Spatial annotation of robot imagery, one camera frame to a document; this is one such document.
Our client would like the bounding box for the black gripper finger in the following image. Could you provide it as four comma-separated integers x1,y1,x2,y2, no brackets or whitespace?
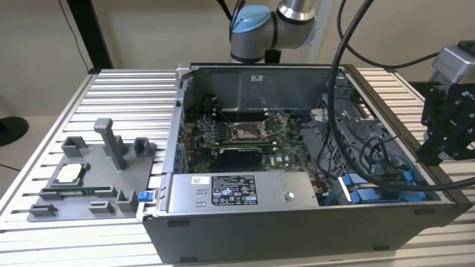
418,130,448,167
447,130,475,161

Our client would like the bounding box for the blue disk carrier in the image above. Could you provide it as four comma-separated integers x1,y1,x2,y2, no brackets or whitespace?
351,188,379,204

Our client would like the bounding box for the metal disk bay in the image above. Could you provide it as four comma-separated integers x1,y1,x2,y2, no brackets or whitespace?
307,93,394,179

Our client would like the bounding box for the black RAM slot row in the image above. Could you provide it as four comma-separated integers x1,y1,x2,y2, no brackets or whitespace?
217,138,272,147
213,108,268,118

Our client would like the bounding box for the green motherboard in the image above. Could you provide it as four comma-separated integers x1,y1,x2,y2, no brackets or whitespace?
181,111,320,174

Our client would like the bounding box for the thin metal locking lever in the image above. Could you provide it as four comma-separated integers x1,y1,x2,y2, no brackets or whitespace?
269,122,287,137
216,108,235,125

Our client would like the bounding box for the metal socket cover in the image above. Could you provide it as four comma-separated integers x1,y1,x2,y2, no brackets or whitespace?
259,115,288,135

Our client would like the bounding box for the CPU socket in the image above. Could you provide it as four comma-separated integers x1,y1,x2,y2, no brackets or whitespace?
229,122,260,140

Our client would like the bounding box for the black graphics card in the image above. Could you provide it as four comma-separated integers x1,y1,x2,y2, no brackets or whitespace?
216,147,263,167

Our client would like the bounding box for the open dark PC case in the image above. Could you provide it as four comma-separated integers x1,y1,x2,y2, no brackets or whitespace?
141,62,472,264

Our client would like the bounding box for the silver power supply unit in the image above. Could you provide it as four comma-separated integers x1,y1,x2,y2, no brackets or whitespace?
164,171,320,214

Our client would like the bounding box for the grey parts rack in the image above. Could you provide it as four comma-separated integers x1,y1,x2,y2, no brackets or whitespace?
28,118,160,223

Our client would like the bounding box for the green RAM stick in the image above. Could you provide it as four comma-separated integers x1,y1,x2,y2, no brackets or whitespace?
41,185,113,196

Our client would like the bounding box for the silver CPU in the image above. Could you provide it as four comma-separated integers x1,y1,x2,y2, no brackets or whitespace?
55,164,84,185

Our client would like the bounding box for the black round base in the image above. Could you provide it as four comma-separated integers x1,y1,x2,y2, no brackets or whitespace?
0,116,29,147

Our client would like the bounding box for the blue disk wire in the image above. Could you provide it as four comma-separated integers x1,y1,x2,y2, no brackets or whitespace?
374,155,415,185

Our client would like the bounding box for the black disk wire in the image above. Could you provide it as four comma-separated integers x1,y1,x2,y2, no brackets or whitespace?
360,136,391,174

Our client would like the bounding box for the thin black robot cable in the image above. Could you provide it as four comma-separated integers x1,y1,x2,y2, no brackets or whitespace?
335,0,446,69

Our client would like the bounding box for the coloured power wire bundle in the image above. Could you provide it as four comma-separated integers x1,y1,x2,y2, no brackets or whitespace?
311,172,328,197

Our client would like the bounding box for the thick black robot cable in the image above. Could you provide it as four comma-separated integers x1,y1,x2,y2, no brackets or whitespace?
325,0,475,194

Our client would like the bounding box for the black upright post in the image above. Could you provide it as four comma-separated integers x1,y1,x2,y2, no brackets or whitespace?
67,0,115,70

